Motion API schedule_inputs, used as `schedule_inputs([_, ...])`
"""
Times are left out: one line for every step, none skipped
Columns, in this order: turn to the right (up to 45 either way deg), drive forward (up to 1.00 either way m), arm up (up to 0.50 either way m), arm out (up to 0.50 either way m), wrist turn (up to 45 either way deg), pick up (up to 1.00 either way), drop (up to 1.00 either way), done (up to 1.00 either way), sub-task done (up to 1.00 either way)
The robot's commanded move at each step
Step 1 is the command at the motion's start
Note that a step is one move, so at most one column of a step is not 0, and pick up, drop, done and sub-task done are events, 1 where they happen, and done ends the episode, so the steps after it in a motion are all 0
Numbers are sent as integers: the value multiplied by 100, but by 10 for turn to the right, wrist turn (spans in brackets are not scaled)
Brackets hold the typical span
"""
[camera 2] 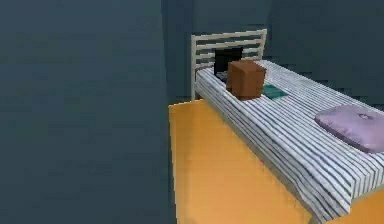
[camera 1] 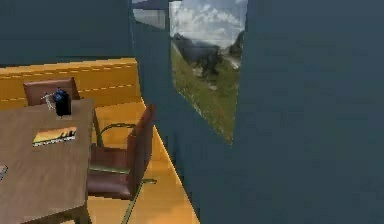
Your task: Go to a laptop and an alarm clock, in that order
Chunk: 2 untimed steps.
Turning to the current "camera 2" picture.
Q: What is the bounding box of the brown cardboard box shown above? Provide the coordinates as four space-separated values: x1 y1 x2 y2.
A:
225 59 268 101

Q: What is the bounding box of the lilac pillow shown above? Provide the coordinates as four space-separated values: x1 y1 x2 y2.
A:
314 104 384 154

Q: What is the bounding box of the teal book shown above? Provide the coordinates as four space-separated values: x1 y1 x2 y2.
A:
261 84 290 101

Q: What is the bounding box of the black laptop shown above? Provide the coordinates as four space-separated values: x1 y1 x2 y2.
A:
213 46 244 83

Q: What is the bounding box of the striped bed with cream frame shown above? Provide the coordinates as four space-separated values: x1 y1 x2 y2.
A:
190 28 384 224

